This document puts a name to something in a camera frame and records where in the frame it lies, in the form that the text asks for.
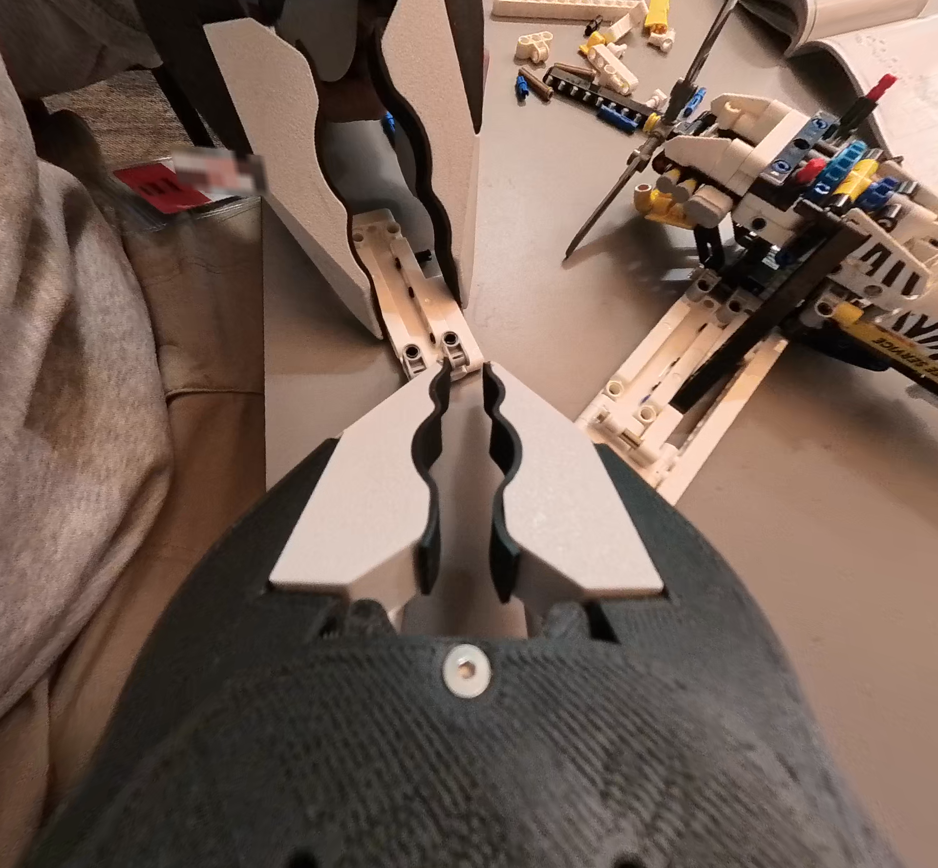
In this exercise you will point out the tan pants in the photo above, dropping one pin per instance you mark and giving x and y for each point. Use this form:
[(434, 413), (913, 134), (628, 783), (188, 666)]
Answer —
[(205, 311)]

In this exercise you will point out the red and white card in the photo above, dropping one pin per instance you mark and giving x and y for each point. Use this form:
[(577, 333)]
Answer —
[(146, 190)]

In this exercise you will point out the long white lego beam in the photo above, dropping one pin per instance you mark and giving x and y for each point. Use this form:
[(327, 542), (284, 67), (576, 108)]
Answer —
[(557, 6)]

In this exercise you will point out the small white lego connector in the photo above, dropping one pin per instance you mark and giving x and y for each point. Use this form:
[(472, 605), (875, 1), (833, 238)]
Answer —
[(533, 44)]

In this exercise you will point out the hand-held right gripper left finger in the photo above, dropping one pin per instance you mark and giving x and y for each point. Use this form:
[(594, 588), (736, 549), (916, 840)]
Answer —
[(352, 509)]

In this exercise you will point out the white lego sub-assembly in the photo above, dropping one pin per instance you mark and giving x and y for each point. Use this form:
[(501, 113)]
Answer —
[(410, 282)]

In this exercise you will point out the lego helicopter model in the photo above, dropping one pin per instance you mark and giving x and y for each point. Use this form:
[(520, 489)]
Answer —
[(769, 172)]

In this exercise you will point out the tan lego axle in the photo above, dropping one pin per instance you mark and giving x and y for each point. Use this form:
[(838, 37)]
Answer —
[(535, 82)]

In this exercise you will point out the small yellow lego piece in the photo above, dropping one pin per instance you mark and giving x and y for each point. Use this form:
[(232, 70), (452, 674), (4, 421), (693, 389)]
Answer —
[(592, 44)]

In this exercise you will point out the black lego beam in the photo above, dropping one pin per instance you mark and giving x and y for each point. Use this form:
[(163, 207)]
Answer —
[(579, 88)]

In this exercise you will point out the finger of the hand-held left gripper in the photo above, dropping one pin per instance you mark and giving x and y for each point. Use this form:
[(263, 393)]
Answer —
[(293, 186), (440, 113)]

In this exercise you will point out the white lego panel piece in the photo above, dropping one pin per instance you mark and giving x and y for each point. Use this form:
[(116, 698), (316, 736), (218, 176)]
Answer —
[(625, 27)]

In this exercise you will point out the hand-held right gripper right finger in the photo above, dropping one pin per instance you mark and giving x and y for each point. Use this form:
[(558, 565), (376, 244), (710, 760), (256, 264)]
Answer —
[(579, 516)]

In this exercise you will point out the tiny white lego piece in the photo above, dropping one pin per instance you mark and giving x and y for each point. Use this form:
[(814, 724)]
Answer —
[(663, 40)]

